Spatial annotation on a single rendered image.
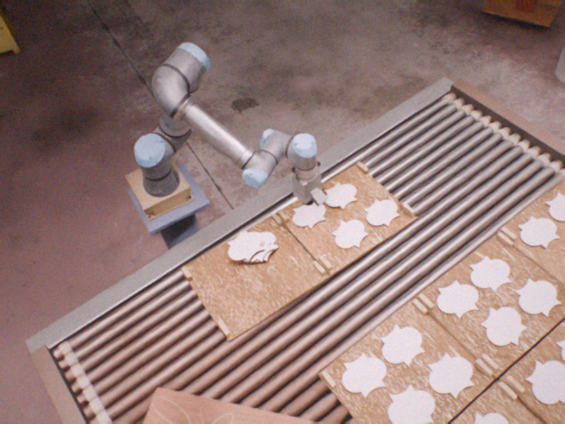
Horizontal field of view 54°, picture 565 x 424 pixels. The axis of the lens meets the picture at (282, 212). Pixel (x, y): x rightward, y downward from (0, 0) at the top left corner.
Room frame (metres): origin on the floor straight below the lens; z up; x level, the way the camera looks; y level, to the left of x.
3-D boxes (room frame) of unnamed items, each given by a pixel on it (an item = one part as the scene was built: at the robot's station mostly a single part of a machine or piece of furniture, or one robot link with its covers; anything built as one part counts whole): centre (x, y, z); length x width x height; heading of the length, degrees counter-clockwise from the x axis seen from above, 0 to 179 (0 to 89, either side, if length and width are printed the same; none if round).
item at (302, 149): (1.26, -0.10, 1.29); 0.09 x 0.08 x 0.11; 55
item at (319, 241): (1.24, -0.23, 0.93); 0.41 x 0.35 x 0.02; 119
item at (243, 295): (1.04, 0.13, 0.93); 0.41 x 0.35 x 0.02; 118
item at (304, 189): (1.24, -0.11, 1.13); 0.12 x 0.09 x 0.16; 36
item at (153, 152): (1.51, 0.46, 1.12); 0.13 x 0.12 x 0.14; 145
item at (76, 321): (1.41, 0.03, 0.89); 2.08 x 0.08 x 0.06; 121
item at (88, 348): (1.30, -0.03, 0.90); 1.95 x 0.05 x 0.05; 121
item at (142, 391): (1.09, -0.16, 0.90); 1.95 x 0.05 x 0.05; 121
